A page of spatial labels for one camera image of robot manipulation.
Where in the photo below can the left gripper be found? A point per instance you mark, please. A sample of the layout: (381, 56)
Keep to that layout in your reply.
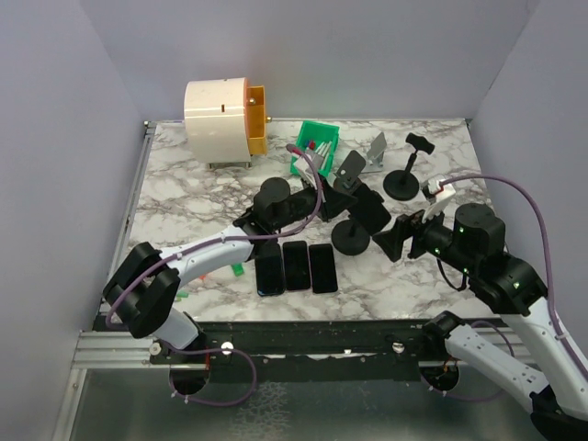
(333, 202)

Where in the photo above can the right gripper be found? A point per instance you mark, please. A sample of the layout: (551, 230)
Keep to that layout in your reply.
(412, 223)

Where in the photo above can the brown base phone stand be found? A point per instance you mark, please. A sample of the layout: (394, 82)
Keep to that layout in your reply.
(347, 176)

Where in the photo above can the black phone stand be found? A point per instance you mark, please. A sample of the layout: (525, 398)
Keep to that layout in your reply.
(349, 237)
(402, 184)

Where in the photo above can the white folding phone stand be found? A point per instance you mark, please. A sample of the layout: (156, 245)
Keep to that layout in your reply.
(374, 155)

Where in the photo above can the purple edged phone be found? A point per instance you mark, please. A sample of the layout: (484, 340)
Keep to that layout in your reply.
(296, 265)

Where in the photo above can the black phone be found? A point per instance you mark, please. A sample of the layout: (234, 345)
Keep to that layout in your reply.
(269, 271)

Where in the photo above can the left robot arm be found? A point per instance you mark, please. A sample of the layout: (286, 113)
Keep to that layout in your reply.
(142, 290)

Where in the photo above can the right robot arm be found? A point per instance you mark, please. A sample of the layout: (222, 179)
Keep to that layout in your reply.
(554, 391)

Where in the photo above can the markers in green bin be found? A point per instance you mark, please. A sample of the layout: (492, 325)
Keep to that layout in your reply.
(318, 152)

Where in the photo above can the green plastic bin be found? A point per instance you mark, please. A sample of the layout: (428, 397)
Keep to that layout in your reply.
(313, 132)

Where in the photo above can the orange drawer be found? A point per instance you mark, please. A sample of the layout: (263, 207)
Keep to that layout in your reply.
(256, 119)

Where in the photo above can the green highlighter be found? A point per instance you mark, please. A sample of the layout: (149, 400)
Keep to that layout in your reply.
(237, 270)

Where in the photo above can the white round drawer cabinet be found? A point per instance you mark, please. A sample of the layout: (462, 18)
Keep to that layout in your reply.
(215, 120)

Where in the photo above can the green capped marker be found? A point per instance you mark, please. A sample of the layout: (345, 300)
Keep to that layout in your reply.
(181, 296)

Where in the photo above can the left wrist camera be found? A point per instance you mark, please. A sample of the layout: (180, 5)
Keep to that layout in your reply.
(305, 168)

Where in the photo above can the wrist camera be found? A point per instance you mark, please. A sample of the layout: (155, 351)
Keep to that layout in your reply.
(438, 195)
(305, 168)

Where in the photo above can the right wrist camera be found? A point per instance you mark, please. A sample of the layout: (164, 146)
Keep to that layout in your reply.
(438, 195)

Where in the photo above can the black front mounting rail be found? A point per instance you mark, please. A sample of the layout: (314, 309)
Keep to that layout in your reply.
(311, 351)

